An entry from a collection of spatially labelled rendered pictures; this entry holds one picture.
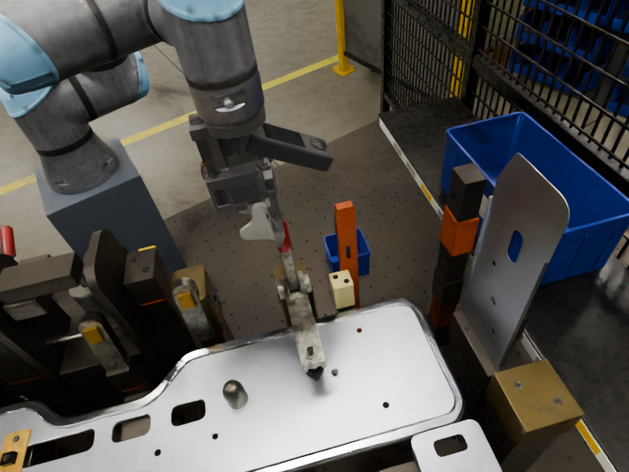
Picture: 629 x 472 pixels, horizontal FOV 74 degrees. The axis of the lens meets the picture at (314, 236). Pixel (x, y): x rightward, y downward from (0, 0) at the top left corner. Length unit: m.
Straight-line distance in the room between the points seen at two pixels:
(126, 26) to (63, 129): 0.51
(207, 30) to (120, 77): 0.56
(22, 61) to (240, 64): 0.19
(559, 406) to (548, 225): 0.26
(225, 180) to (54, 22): 0.21
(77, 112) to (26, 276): 0.36
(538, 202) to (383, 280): 0.72
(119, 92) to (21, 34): 0.52
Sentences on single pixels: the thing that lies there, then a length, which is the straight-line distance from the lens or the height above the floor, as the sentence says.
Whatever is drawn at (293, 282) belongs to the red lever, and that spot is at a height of 1.08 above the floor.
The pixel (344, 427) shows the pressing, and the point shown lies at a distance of 0.66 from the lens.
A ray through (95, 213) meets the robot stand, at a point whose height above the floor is 1.06.
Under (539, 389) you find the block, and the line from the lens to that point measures 0.66.
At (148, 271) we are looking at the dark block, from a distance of 0.74.
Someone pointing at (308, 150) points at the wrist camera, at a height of 1.33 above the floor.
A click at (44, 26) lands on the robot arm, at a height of 1.51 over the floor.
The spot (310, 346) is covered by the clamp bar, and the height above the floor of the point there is 1.07.
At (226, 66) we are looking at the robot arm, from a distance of 0.44.
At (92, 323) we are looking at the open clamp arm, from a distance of 0.76.
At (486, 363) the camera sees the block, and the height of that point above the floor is 1.00.
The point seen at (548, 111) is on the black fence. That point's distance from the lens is 0.96.
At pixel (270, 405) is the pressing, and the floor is 1.00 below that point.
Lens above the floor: 1.63
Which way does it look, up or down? 46 degrees down
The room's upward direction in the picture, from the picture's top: 9 degrees counter-clockwise
